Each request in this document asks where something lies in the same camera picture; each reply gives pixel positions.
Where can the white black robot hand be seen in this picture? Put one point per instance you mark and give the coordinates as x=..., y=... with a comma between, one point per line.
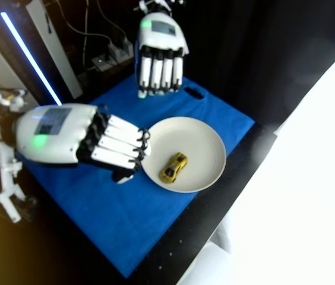
x=60, y=139
x=158, y=38

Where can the yellow toy car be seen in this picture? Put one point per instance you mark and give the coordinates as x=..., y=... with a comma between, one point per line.
x=173, y=167

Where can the white power strip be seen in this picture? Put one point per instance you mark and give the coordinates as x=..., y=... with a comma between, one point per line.
x=117, y=52

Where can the white upright panel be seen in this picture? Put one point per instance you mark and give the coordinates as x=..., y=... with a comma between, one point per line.
x=57, y=50

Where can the blue cloth mat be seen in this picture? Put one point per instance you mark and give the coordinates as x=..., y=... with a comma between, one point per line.
x=111, y=213

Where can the glowing LED light strip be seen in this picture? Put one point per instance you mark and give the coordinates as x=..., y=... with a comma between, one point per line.
x=28, y=53

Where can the white round plate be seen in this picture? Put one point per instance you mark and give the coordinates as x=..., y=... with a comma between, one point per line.
x=197, y=139

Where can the white backdrop cloth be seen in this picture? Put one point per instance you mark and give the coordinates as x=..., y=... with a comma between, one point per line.
x=304, y=178

